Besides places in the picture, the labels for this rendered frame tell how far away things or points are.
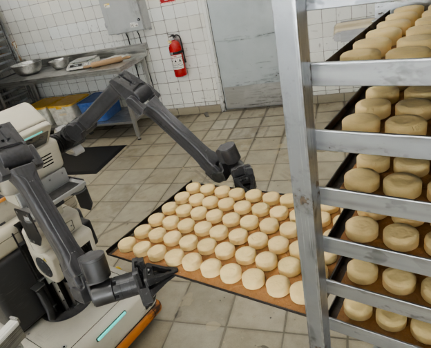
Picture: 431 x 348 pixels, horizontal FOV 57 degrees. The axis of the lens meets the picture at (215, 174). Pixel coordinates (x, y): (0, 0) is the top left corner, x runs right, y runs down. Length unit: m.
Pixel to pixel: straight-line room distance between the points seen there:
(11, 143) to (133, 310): 1.24
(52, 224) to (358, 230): 0.72
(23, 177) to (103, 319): 1.13
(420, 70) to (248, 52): 4.42
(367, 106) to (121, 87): 0.92
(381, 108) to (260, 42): 4.23
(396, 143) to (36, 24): 5.68
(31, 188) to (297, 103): 0.75
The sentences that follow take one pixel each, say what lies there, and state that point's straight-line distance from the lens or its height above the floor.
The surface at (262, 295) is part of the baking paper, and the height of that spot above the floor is 1.03.
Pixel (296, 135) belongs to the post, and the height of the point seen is 1.43.
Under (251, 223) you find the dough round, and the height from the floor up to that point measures 1.04.
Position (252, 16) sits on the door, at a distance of 4.78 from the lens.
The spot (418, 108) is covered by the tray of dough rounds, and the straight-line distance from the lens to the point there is 0.61.
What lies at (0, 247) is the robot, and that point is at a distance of 1.98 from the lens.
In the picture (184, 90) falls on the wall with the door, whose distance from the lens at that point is 5.19.
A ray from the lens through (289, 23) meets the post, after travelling 0.48.
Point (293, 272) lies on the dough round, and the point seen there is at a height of 1.05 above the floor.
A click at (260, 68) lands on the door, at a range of 4.89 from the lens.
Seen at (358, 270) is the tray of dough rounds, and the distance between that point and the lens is 0.72.
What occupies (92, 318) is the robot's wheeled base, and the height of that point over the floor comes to 0.28.
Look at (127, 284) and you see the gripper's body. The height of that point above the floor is 1.04.
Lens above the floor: 1.64
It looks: 27 degrees down
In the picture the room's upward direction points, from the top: 12 degrees counter-clockwise
